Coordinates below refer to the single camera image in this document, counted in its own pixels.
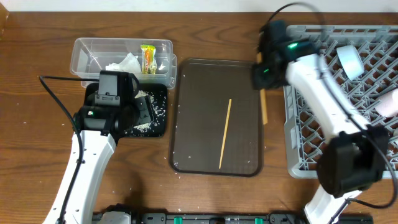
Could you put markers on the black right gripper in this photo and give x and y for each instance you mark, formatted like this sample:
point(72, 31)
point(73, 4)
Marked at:
point(261, 81)

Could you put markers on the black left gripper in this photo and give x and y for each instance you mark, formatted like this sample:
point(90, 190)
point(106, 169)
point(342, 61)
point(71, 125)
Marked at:
point(144, 103)

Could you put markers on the wooden chopstick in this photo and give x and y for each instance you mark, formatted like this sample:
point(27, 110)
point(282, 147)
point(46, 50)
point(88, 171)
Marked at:
point(225, 132)
point(264, 105)

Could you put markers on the pile of rice grains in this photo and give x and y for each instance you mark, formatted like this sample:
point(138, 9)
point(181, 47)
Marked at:
point(152, 123)

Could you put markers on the black rectangular tray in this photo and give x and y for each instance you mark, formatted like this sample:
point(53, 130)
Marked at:
point(104, 119)

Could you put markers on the white tissue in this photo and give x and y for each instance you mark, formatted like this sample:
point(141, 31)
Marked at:
point(130, 64)

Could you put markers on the orange green snack wrapper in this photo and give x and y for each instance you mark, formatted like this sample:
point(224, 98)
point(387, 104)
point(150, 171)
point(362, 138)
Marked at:
point(149, 64)

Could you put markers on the small light blue bowl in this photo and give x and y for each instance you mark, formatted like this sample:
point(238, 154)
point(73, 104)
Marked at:
point(351, 61)

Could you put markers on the white cup pink inside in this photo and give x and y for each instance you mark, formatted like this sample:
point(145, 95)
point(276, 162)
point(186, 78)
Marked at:
point(387, 104)

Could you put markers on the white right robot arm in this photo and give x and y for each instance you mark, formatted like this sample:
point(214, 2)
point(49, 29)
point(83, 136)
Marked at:
point(355, 153)

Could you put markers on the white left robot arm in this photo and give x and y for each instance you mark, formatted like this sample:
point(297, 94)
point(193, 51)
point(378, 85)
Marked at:
point(90, 154)

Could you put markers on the clear plastic waste bin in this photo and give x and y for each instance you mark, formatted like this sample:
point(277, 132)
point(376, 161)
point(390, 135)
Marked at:
point(91, 55)

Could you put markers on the grey dishwasher rack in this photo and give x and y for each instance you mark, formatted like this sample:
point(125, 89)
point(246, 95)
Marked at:
point(377, 47)

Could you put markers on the brown serving tray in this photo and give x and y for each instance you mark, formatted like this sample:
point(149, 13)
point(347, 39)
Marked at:
point(202, 96)

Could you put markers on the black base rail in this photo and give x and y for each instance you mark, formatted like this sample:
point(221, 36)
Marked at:
point(120, 213)

